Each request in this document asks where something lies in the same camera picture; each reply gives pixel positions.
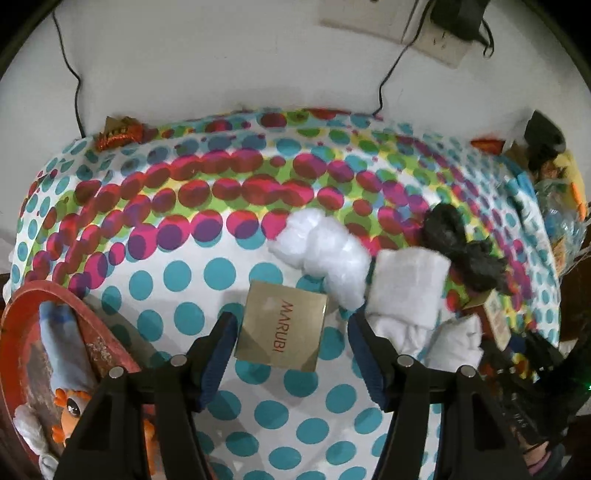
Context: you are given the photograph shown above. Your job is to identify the orange toy animal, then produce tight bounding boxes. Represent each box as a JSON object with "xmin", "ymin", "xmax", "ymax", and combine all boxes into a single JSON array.
[{"xmin": 51, "ymin": 387, "xmax": 158, "ymax": 477}]

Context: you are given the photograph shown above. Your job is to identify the clear plastic bag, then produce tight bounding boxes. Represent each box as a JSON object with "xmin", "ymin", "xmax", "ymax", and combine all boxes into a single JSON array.
[{"xmin": 534, "ymin": 179, "xmax": 588, "ymax": 261}]

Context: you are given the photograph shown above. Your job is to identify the light blue cloth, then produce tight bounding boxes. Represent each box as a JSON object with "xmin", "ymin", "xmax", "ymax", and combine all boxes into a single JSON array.
[{"xmin": 39, "ymin": 302, "xmax": 99, "ymax": 394}]

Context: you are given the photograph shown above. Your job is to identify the white plastic bag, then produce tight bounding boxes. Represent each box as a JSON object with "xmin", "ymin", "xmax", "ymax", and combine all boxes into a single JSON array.
[
  {"xmin": 13, "ymin": 405, "xmax": 62, "ymax": 478},
  {"xmin": 267, "ymin": 208, "xmax": 373, "ymax": 309}
]

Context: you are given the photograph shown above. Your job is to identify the red snack wrapper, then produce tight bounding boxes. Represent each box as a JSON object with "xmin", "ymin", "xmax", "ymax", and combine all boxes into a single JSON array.
[{"xmin": 95, "ymin": 116, "xmax": 146, "ymax": 151}]

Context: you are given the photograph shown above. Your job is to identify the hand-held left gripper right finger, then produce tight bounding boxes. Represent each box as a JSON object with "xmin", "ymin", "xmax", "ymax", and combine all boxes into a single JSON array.
[{"xmin": 347, "ymin": 312, "xmax": 532, "ymax": 480}]

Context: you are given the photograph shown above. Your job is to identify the white cloth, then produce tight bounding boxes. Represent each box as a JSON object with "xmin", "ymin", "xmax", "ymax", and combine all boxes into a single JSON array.
[{"xmin": 364, "ymin": 248, "xmax": 484, "ymax": 373}]

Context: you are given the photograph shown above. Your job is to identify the person's right forearm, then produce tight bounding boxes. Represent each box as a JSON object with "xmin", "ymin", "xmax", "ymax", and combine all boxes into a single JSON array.
[{"xmin": 522, "ymin": 440, "xmax": 566, "ymax": 478}]

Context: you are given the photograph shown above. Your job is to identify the thin black cable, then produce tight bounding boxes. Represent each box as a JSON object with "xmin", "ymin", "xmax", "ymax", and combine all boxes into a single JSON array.
[
  {"xmin": 52, "ymin": 9, "xmax": 87, "ymax": 139},
  {"xmin": 371, "ymin": 42, "xmax": 409, "ymax": 117}
]

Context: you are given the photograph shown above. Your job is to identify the black power adapter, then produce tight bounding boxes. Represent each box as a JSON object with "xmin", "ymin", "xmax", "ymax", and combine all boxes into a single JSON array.
[{"xmin": 429, "ymin": 0, "xmax": 496, "ymax": 57}]

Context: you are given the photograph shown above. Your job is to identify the gold cardboard box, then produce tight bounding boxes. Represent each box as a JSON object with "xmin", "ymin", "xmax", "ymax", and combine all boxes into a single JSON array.
[{"xmin": 234, "ymin": 280, "xmax": 330, "ymax": 373}]

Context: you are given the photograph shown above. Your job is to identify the polka dot tablecloth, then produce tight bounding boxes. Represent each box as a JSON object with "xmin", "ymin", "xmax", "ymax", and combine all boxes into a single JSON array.
[{"xmin": 9, "ymin": 107, "xmax": 561, "ymax": 480}]

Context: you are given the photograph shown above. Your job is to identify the yellow toy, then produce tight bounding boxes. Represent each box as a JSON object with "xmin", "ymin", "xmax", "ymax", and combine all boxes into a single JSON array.
[{"xmin": 553, "ymin": 151, "xmax": 590, "ymax": 215}]

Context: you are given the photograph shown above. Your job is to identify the black clamp stand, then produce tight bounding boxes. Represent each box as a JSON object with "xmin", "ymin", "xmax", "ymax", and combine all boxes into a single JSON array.
[{"xmin": 523, "ymin": 110, "xmax": 567, "ymax": 172}]

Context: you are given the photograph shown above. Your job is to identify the red packet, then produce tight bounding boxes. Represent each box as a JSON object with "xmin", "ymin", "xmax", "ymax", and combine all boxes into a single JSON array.
[{"xmin": 470, "ymin": 137, "xmax": 505, "ymax": 154}]

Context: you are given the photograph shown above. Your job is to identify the white wall socket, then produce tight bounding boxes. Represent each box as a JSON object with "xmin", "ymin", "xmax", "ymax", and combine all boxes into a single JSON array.
[{"xmin": 405, "ymin": 18, "xmax": 475, "ymax": 68}]

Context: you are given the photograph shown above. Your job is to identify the black sock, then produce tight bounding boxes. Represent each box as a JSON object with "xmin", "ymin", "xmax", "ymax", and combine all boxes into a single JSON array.
[{"xmin": 421, "ymin": 202, "xmax": 509, "ymax": 295}]

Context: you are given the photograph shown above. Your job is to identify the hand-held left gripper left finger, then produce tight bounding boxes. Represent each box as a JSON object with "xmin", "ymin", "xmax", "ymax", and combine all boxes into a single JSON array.
[{"xmin": 53, "ymin": 311, "xmax": 239, "ymax": 480}]

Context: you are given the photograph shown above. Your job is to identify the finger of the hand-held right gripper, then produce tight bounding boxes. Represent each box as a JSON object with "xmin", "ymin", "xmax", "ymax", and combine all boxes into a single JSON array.
[
  {"xmin": 480, "ymin": 339, "xmax": 525, "ymax": 386},
  {"xmin": 523, "ymin": 329, "xmax": 568, "ymax": 372}
]

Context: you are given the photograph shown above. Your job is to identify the round red tray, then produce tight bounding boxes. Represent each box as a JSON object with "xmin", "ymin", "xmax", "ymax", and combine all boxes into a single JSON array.
[{"xmin": 0, "ymin": 280, "xmax": 160, "ymax": 480}]

